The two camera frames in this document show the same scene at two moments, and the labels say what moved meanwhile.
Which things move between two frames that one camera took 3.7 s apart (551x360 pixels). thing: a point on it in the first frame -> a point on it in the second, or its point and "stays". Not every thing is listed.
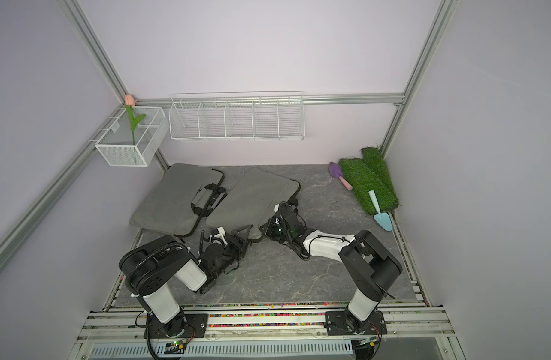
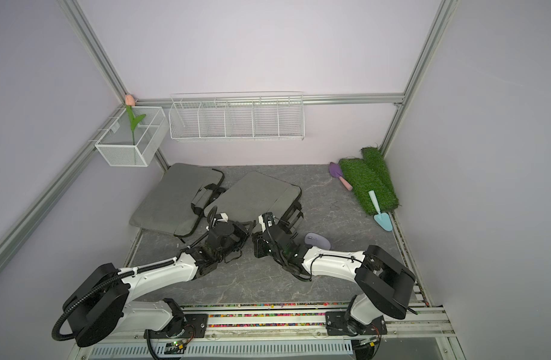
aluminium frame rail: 199,100 stays
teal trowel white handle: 382,219 stays
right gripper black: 269,223 -> 257,244
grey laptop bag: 249,201 stays
